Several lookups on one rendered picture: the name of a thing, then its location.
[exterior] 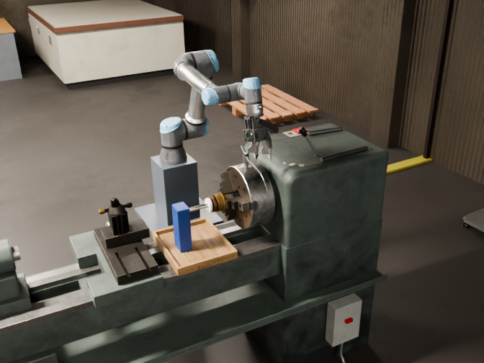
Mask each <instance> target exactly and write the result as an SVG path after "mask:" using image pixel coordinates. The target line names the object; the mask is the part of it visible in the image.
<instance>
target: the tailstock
mask: <svg viewBox="0 0 484 363"><path fill-rule="evenodd" d="M19 260H21V258H20V255H19V249H18V246H13V247H11V244H10V241H9V240H8V239H4V240H0V318H1V317H4V316H6V315H11V314H14V313H18V312H21V311H23V310H28V309H30V308H32V303H31V299H30V294H29V290H28V287H27V282H26V279H25V275H24V273H21V274H17V273H16V265H15V261H19Z"/></svg>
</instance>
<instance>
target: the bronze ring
mask: <svg viewBox="0 0 484 363"><path fill-rule="evenodd" d="M208 198H210V200H211V202H212V212H220V211H225V209H226V202H225V200H226V199H229V197H228V195H226V194H222V193H221V192H218V193H217V194H214V195H213V196H211V197H208Z"/></svg>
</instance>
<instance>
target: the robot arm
mask: <svg viewBox="0 0 484 363"><path fill-rule="evenodd" d="M173 68H174V73H175V75H176V76H177V77H178V78H179V79H180V80H182V81H186V82H187V83H188V84H189V85H190V86H192V90H191V96H190V102H189V111H188V112H187V113H186V114H185V118H184V119H182V120H181V118H179V117H170V118H167V119H165V120H163V121H162V122H161V124H160V128H161V129H160V132H161V145H162V149H161V154H160V162H161V163H163V164H166V165H177V164H181V163H184V162H185V161H186V160H187V154H186V152H185V150H184V147H183V140H189V139H193V138H200V137H202V136H205V135H206V134H207V133H208V131H209V127H210V126H209V121H208V118H207V117H206V115H205V105H207V106H210V105H212V106H214V105H216V104H222V103H226V102H234V101H238V100H245V104H246V114H247V116H244V121H245V127H246V129H245V130H243V136H244V141H247V142H251V146H250V147H249V148H248V149H247V152H248V153H254V158H255V159H257V157H258V155H259V145H260V141H261V143H262V148H261V153H263V154H268V158H269V160H271V159H272V139H271V137H270V135H269V132H270V133H278V131H279V128H278V127H275V126H274V125H272V124H270V123H269V122H267V121H265V120H263V119H260V117H262V116H264V113H263V111H264V109H263V103H262V95H261V84H260V79H259V78H258V77H253V78H247V79H244V80H243V83H241V82H238V83H234V84H230V85H225V86H217V85H216V84H214V83H213V82H212V81H211V80H212V78H213V74H214V73H216V72H218V71H219V62H218V57H217V56H216V54H215V52H214V51H212V50H201V51H195V52H190V53H183V54H181V55H179V56H178V57H177V58H176V60H175V61H174V67H173ZM244 133H246V138H245V134H244Z"/></svg>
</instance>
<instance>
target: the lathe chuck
mask: <svg viewBox="0 0 484 363"><path fill-rule="evenodd" d="M243 167H245V164H244V163H242V164H238V165H235V166H229V169H230V173H231V176H232V178H233V182H234V185H235V188H236V189H237V190H238V191H237V192H234V193H232V194H227V195H228V197H229V199H230V198H233V197H238V196H241V197H242V198H244V199H245V200H247V201H249V202H251V203H252V202H254V201H255V200H256V203H257V209H256V210H255V211H254V210H246V211H243V212H242V211H241V210H239V209H237V210H236V217H235V220H234V221H235V223H236V224H237V225H238V226H239V227H240V228H242V229H248V228H252V227H255V226H258V225H263V224H264V223H265V222H266V219H267V218H268V214H269V198H268V194H267V190H266V186H265V183H264V180H263V179H262V176H261V174H260V173H259V172H258V171H257V170H256V169H255V168H254V167H253V166H252V165H251V164H250V163H248V167H249V168H250V169H249V170H245V169H243ZM257 222H260V223H259V224H258V225H255V224H256V223H257Z"/></svg>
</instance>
